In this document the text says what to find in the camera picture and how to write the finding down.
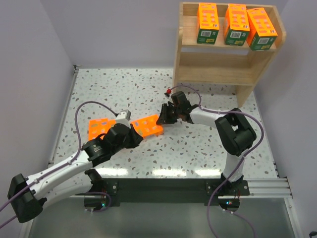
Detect orange sponge box wide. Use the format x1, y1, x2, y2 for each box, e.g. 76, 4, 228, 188
131, 115, 163, 138
89, 118, 116, 140

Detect orange sponge box narrow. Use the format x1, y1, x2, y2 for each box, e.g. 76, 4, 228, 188
223, 3, 250, 46
197, 2, 220, 45

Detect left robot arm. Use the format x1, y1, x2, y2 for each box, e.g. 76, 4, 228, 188
7, 123, 143, 223

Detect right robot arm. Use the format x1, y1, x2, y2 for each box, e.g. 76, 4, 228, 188
157, 91, 257, 184

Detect wooden shelf unit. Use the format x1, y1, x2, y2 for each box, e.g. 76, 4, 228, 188
173, 2, 287, 107

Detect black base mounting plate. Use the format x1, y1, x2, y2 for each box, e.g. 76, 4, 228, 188
84, 178, 251, 208

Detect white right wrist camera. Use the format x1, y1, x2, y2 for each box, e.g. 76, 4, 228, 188
164, 88, 174, 99

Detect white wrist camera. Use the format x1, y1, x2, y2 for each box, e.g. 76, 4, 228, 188
164, 88, 174, 99
115, 110, 131, 128

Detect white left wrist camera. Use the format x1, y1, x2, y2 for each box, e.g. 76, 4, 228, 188
115, 110, 131, 128

